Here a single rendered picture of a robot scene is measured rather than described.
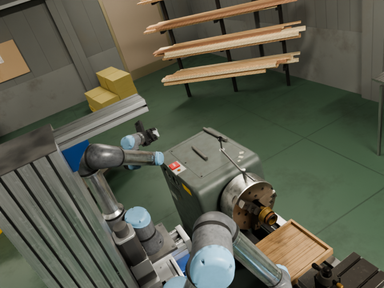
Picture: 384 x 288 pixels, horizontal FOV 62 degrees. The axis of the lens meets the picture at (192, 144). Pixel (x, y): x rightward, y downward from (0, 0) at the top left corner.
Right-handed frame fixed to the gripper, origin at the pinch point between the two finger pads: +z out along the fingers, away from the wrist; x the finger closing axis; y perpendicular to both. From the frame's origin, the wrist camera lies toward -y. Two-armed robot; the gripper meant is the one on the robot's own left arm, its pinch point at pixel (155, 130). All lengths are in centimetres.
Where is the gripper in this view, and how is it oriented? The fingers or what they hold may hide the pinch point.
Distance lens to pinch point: 209.0
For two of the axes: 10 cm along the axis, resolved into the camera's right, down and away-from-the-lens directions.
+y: 5.4, 8.4, -0.5
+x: 7.5, -5.1, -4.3
